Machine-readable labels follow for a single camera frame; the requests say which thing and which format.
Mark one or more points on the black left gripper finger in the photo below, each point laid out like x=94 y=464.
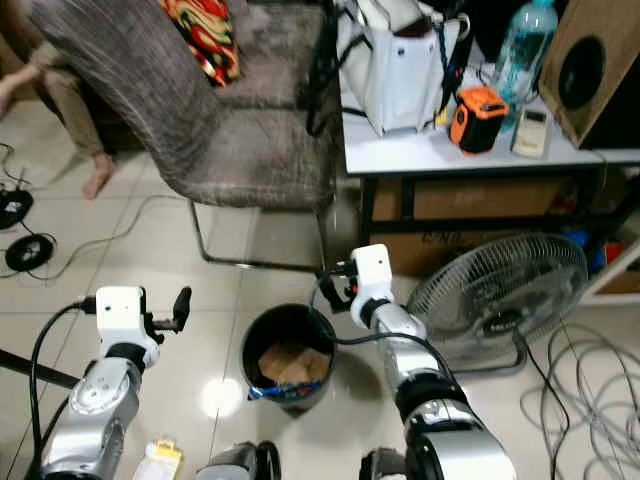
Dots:
x=182 y=305

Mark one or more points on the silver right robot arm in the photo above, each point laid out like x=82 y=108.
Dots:
x=430 y=390

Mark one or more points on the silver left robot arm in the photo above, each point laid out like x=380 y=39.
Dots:
x=105 y=400

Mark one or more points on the black rubbish bin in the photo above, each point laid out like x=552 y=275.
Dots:
x=290 y=325

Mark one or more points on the brown cardboard piece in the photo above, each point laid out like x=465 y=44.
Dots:
x=292 y=364

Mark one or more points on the yellow and white packet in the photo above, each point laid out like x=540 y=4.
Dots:
x=162 y=460

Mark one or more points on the black rod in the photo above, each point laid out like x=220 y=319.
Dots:
x=30 y=364

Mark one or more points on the black round floor device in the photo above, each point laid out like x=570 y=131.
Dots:
x=28 y=252
x=15 y=207

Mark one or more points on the grey floor fan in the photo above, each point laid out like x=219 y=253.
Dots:
x=495 y=290

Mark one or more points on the brown cardboard box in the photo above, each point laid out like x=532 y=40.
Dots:
x=480 y=197

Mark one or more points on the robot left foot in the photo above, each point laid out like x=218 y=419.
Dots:
x=240 y=462

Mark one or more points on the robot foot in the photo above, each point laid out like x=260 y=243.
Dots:
x=240 y=462
x=382 y=466

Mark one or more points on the grey fabric chair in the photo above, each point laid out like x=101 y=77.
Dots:
x=240 y=150

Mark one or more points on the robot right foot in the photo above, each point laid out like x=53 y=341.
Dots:
x=382 y=466

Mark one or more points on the orange and black device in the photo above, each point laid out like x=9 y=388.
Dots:
x=477 y=118

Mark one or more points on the beige remote control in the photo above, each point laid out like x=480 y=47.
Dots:
x=531 y=132

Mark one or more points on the person's leg in khaki trousers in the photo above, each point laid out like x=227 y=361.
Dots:
x=70 y=95

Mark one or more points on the blue plastic item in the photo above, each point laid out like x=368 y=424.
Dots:
x=588 y=250

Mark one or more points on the red yellow patterned cloth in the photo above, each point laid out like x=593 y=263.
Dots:
x=205 y=35

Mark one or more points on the clear blue water bottle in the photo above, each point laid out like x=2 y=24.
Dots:
x=528 y=45

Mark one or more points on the wooden speaker box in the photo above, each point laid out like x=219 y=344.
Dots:
x=585 y=70

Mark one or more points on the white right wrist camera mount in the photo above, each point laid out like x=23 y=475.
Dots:
x=372 y=268

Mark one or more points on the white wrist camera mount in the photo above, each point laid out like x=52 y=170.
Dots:
x=372 y=268
x=122 y=312

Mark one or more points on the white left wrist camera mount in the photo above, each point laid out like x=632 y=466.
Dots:
x=122 y=312

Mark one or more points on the white table with black frame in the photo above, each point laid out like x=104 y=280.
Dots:
x=410 y=152

